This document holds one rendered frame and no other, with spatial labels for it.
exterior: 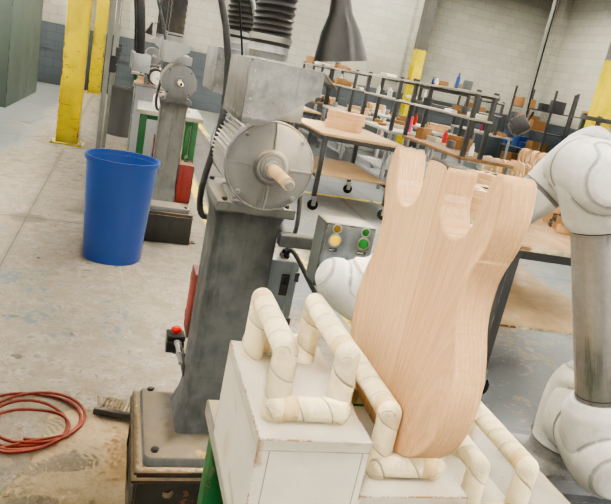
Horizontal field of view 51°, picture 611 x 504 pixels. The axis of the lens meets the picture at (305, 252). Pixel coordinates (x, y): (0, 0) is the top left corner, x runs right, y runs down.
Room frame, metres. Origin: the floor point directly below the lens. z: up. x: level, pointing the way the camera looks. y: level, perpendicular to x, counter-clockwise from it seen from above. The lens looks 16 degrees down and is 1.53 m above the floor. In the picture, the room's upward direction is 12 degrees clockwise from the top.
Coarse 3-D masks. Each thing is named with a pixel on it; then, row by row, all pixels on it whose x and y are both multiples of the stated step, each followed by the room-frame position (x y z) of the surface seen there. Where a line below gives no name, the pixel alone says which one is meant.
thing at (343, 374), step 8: (336, 360) 0.75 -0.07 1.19; (344, 360) 0.74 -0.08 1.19; (352, 360) 0.74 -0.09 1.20; (336, 368) 0.75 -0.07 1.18; (344, 368) 0.74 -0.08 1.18; (352, 368) 0.74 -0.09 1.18; (336, 376) 0.74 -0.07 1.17; (344, 376) 0.74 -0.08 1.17; (352, 376) 0.74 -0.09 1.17; (328, 384) 0.76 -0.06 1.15; (336, 384) 0.74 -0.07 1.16; (344, 384) 0.74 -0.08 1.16; (352, 384) 0.75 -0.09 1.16; (328, 392) 0.75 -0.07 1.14; (336, 392) 0.74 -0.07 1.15; (344, 392) 0.74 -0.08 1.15; (336, 400) 0.74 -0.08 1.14; (344, 400) 0.74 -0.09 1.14; (336, 424) 0.74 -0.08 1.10
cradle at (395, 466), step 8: (392, 456) 0.77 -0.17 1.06; (400, 456) 0.77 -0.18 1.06; (376, 464) 0.76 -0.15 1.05; (384, 464) 0.76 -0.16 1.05; (392, 464) 0.76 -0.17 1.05; (400, 464) 0.76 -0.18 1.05; (408, 464) 0.77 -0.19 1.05; (416, 464) 0.77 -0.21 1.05; (424, 464) 0.77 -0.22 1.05; (432, 464) 0.78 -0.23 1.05; (440, 464) 0.78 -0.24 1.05; (376, 472) 0.75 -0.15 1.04; (384, 472) 0.75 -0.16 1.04; (392, 472) 0.76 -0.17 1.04; (400, 472) 0.76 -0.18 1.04; (408, 472) 0.76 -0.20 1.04; (416, 472) 0.77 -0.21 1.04; (424, 472) 0.77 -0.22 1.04; (432, 472) 0.77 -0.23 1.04; (440, 472) 0.78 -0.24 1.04
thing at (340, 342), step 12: (312, 300) 0.90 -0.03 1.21; (324, 300) 0.90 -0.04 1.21; (312, 312) 0.87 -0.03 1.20; (324, 312) 0.85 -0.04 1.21; (324, 324) 0.82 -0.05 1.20; (336, 324) 0.81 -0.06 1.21; (324, 336) 0.81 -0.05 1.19; (336, 336) 0.78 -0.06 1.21; (348, 336) 0.78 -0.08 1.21; (336, 348) 0.76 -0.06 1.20; (348, 348) 0.75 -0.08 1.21
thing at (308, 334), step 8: (304, 304) 0.91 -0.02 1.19; (304, 312) 0.91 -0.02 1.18; (304, 320) 0.91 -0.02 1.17; (312, 320) 0.90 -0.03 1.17; (304, 328) 0.90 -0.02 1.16; (312, 328) 0.90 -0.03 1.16; (304, 336) 0.90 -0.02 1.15; (312, 336) 0.90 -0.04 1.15; (304, 344) 0.90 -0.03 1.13; (312, 344) 0.90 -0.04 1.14; (304, 352) 0.90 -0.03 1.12; (312, 352) 0.91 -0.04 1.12; (304, 360) 0.90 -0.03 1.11; (312, 360) 0.91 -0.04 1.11
